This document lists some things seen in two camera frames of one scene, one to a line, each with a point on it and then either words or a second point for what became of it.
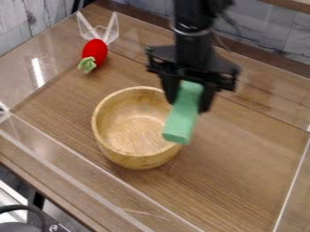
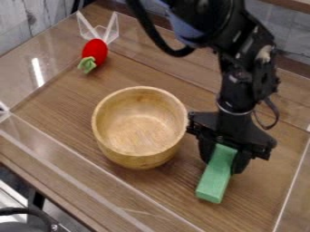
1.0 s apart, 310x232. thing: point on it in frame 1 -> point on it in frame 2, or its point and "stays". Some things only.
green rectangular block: x=183 y=115 -> x=213 y=178
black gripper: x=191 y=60 -> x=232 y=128
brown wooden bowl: x=127 y=124 stays
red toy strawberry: x=95 y=53 stays
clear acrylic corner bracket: x=105 y=33 stays
